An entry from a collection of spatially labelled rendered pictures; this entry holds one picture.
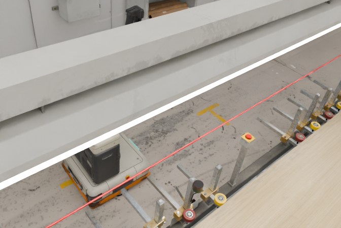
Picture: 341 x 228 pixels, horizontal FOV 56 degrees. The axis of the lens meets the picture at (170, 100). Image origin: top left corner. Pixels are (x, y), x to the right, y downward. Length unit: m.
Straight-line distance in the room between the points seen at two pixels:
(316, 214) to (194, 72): 1.93
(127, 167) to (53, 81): 2.70
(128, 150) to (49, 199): 0.85
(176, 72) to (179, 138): 3.24
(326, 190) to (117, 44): 2.27
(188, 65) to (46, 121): 0.29
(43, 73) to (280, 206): 2.08
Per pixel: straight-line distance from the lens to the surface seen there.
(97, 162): 2.77
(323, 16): 1.06
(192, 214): 2.17
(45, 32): 4.03
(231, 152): 3.85
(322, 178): 2.70
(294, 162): 2.69
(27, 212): 3.34
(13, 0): 3.78
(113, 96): 0.55
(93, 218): 2.06
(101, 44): 0.53
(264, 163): 2.87
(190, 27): 0.60
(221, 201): 2.26
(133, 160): 3.20
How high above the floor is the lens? 2.72
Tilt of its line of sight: 39 degrees down
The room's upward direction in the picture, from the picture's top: 7 degrees clockwise
